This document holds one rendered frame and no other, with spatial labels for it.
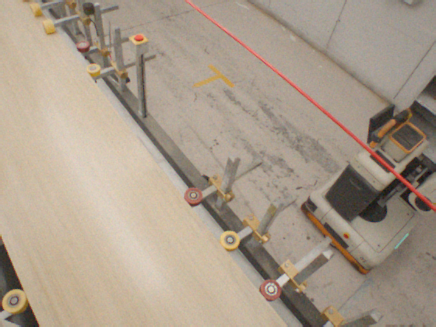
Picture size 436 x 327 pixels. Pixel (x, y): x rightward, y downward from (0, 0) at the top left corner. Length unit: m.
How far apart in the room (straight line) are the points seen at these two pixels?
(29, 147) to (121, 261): 0.72
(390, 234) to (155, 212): 1.67
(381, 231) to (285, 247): 0.67
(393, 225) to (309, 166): 0.84
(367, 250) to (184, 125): 1.75
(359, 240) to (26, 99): 2.18
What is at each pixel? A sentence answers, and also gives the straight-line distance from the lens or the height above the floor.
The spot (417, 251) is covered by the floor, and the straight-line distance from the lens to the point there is 2.94.
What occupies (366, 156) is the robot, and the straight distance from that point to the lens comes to 1.97.
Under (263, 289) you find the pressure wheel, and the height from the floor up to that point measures 0.91.
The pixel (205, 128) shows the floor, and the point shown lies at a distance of 2.86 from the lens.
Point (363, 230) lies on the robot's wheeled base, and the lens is 2.37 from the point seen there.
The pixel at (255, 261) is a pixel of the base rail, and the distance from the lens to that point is 1.55.
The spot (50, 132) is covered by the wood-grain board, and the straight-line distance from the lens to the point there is 1.71.
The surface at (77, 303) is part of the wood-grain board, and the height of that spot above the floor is 0.90.
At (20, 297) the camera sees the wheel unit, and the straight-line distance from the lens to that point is 1.35.
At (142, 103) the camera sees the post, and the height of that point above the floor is 0.81.
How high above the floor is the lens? 2.12
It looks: 53 degrees down
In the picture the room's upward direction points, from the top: 11 degrees clockwise
